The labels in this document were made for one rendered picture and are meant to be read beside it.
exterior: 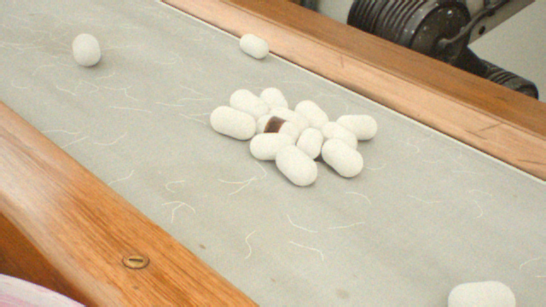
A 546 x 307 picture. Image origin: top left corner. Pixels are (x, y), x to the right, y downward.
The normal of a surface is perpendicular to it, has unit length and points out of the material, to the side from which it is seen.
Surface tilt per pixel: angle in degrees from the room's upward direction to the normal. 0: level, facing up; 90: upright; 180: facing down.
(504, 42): 90
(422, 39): 89
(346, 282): 0
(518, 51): 90
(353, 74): 45
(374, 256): 0
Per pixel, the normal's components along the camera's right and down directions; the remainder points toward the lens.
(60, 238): 0.17, -0.87
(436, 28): 0.51, 0.49
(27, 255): -0.67, 0.24
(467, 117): -0.35, -0.44
